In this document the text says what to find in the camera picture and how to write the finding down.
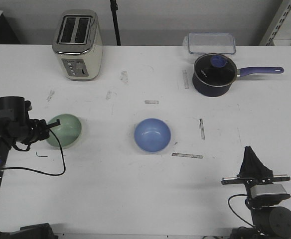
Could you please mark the black tripod pole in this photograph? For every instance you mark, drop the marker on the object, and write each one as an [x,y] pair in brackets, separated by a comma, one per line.
[114,8]

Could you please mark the green bowl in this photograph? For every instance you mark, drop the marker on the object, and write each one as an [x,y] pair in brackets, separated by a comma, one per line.
[69,130]

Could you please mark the clear plastic food container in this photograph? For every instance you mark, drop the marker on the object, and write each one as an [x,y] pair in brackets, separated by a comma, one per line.
[208,42]

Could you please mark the blue bowl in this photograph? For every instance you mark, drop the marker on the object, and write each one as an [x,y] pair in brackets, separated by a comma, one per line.
[152,135]

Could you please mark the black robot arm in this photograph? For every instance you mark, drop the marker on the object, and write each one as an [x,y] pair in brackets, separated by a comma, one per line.
[267,223]
[16,126]

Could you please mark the cream and chrome toaster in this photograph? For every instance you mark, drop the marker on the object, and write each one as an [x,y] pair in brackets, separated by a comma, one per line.
[78,45]

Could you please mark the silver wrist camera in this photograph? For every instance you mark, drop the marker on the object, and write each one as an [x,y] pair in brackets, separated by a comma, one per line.
[269,193]

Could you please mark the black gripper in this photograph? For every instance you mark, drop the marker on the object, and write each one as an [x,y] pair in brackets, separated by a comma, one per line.
[252,166]
[38,130]

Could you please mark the grey metal shelf upright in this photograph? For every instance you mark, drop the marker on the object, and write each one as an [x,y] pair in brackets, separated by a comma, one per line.
[278,32]

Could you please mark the glass pot lid blue knob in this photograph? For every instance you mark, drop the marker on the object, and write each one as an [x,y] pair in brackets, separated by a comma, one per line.
[215,70]

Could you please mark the dark blue saucepan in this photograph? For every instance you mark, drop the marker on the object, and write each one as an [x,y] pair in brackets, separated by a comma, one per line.
[241,72]

